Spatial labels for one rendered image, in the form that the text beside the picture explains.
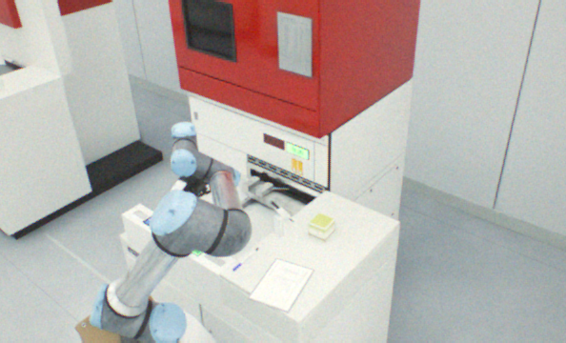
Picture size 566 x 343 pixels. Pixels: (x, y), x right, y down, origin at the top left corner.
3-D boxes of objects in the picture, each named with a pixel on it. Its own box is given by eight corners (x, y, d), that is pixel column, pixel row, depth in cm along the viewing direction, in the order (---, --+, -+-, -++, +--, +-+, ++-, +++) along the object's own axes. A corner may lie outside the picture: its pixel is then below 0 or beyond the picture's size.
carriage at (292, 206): (253, 185, 244) (253, 180, 243) (317, 214, 224) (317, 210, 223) (241, 193, 239) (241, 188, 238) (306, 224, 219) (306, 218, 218)
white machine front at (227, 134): (200, 155, 274) (191, 84, 252) (330, 214, 229) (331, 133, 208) (195, 158, 272) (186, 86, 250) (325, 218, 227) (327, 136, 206)
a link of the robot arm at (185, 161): (211, 168, 157) (212, 149, 166) (176, 151, 153) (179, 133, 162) (198, 187, 160) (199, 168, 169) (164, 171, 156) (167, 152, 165)
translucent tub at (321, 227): (318, 226, 200) (318, 211, 197) (335, 232, 197) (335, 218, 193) (307, 236, 195) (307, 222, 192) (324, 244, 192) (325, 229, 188)
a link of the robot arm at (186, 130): (169, 133, 162) (171, 121, 169) (173, 164, 168) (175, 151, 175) (194, 131, 162) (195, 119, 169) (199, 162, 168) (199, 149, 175)
